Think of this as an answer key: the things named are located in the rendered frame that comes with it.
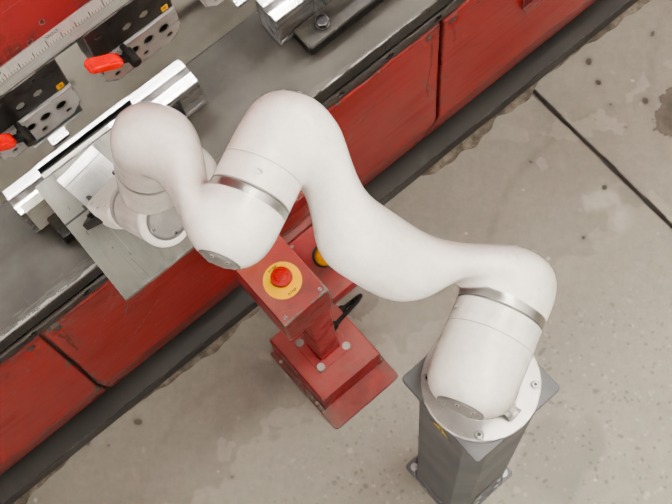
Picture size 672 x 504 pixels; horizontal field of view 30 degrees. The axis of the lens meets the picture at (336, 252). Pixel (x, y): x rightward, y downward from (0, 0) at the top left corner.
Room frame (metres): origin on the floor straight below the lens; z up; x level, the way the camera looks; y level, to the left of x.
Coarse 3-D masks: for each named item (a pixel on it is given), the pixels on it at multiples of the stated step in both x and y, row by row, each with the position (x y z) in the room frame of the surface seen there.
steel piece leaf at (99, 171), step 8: (96, 160) 0.89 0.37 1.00; (104, 160) 0.88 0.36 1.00; (88, 168) 0.87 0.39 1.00; (96, 168) 0.87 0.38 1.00; (104, 168) 0.87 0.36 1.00; (112, 168) 0.87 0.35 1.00; (80, 176) 0.86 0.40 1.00; (88, 176) 0.86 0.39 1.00; (96, 176) 0.86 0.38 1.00; (104, 176) 0.85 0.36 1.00; (112, 176) 0.85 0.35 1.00; (72, 184) 0.85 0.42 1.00; (80, 184) 0.85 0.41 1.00; (88, 184) 0.85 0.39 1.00; (96, 184) 0.84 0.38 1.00; (104, 184) 0.84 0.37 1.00; (72, 192) 0.84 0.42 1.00; (80, 192) 0.83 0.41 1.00; (88, 192) 0.83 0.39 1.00; (96, 192) 0.83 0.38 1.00; (80, 200) 0.82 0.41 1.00
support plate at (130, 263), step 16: (96, 144) 0.92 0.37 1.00; (48, 192) 0.85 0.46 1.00; (64, 192) 0.84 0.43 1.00; (64, 208) 0.81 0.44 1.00; (80, 208) 0.81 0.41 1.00; (80, 224) 0.78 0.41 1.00; (80, 240) 0.75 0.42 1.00; (96, 240) 0.74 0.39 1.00; (112, 240) 0.74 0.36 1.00; (128, 240) 0.73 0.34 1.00; (96, 256) 0.72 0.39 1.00; (112, 256) 0.71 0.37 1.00; (128, 256) 0.71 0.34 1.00; (144, 256) 0.70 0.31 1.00; (160, 256) 0.69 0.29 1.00; (176, 256) 0.69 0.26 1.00; (112, 272) 0.68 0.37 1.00; (128, 272) 0.68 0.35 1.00; (144, 272) 0.67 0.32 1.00; (160, 272) 0.67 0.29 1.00; (128, 288) 0.65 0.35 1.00
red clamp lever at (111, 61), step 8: (120, 48) 0.95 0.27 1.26; (128, 48) 0.94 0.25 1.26; (96, 56) 0.92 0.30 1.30; (104, 56) 0.92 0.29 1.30; (112, 56) 0.92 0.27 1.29; (120, 56) 0.93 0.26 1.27; (128, 56) 0.93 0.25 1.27; (136, 56) 0.93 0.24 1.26; (88, 64) 0.90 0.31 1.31; (96, 64) 0.90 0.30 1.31; (104, 64) 0.90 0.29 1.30; (112, 64) 0.90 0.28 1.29; (120, 64) 0.91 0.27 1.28; (136, 64) 0.92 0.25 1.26; (96, 72) 0.89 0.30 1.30
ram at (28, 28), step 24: (0, 0) 0.90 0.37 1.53; (24, 0) 0.91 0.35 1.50; (48, 0) 0.93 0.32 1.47; (72, 0) 0.94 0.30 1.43; (120, 0) 0.97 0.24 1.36; (0, 24) 0.89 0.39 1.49; (24, 24) 0.90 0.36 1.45; (48, 24) 0.92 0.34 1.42; (96, 24) 0.95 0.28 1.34; (0, 48) 0.88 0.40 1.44; (24, 48) 0.89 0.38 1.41; (48, 48) 0.91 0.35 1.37; (24, 72) 0.89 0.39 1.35
